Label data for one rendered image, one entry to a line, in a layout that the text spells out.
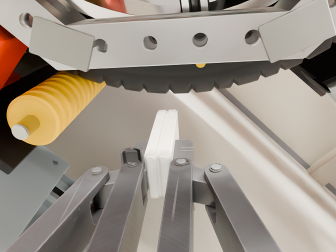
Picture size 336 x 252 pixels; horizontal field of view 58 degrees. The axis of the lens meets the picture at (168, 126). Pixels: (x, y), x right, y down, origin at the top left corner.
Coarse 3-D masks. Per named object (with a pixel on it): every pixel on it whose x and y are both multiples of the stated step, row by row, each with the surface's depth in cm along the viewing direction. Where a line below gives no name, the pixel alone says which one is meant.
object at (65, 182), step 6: (66, 174) 80; (60, 180) 80; (66, 180) 80; (72, 180) 80; (54, 186) 73; (60, 186) 79; (66, 186) 80; (54, 192) 71; (60, 192) 73; (48, 198) 71; (54, 198) 72; (42, 204) 71; (48, 204) 71; (42, 210) 70; (36, 216) 68; (30, 222) 66; (24, 228) 64
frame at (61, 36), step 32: (0, 0) 26; (32, 0) 26; (64, 0) 31; (288, 0) 27; (320, 0) 24; (32, 32) 27; (64, 32) 27; (96, 32) 27; (128, 32) 26; (160, 32) 26; (192, 32) 26; (224, 32) 26; (256, 32) 27; (288, 32) 25; (320, 32) 25; (64, 64) 28; (96, 64) 28; (128, 64) 28; (160, 64) 27
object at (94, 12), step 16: (80, 0) 34; (96, 0) 37; (112, 0) 42; (128, 0) 49; (192, 0) 35; (208, 0) 35; (224, 0) 45; (240, 0) 35; (256, 0) 32; (272, 0) 32; (96, 16) 34; (112, 16) 34
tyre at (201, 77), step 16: (320, 48) 34; (192, 64) 35; (208, 64) 35; (224, 64) 35; (240, 64) 35; (256, 64) 35; (272, 64) 35; (288, 64) 35; (96, 80) 38; (112, 80) 37; (128, 80) 37; (144, 80) 37; (160, 80) 37; (176, 80) 36; (192, 80) 36; (208, 80) 36; (224, 80) 36; (240, 80) 36; (256, 80) 37
